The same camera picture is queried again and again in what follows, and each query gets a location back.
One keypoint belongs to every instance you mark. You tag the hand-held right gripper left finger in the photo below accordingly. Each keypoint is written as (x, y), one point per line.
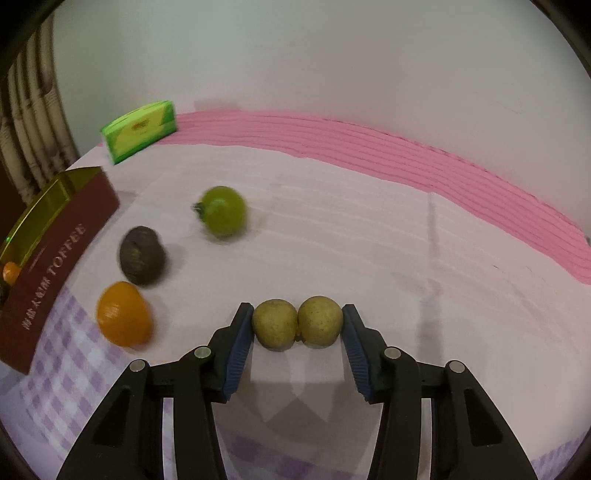
(238, 350)

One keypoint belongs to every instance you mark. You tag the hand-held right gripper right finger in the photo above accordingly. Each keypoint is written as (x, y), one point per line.
(355, 350)

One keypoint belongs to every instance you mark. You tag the tan longan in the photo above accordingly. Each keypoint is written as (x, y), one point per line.
(274, 325)
(320, 323)

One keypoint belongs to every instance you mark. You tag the orange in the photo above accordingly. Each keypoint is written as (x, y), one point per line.
(11, 272)
(123, 314)

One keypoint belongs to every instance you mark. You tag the dark brown passion fruit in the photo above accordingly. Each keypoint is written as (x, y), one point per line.
(141, 256)

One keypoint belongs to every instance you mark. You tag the green tomato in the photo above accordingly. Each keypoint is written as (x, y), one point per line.
(224, 212)

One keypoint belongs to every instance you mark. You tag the gold tin box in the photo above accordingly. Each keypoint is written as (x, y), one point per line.
(60, 258)

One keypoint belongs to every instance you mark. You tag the green tissue box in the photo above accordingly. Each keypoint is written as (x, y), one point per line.
(138, 131)

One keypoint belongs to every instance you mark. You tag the beige patterned curtain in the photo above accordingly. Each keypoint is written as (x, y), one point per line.
(32, 138)

